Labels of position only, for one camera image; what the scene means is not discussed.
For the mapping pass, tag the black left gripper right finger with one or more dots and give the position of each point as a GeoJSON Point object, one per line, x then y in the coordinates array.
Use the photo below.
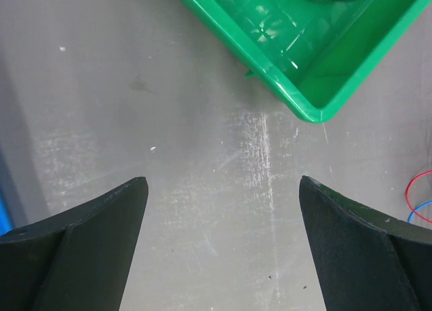
{"type": "Point", "coordinates": [364, 259]}

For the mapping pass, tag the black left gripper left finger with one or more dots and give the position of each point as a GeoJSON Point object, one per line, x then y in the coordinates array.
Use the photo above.
{"type": "Point", "coordinates": [79, 259]}

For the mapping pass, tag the blue plastic bin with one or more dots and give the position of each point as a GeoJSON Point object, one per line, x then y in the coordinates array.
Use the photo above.
{"type": "Point", "coordinates": [6, 224]}

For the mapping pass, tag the green plastic tray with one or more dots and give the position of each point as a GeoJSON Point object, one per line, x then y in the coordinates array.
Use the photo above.
{"type": "Point", "coordinates": [311, 54]}

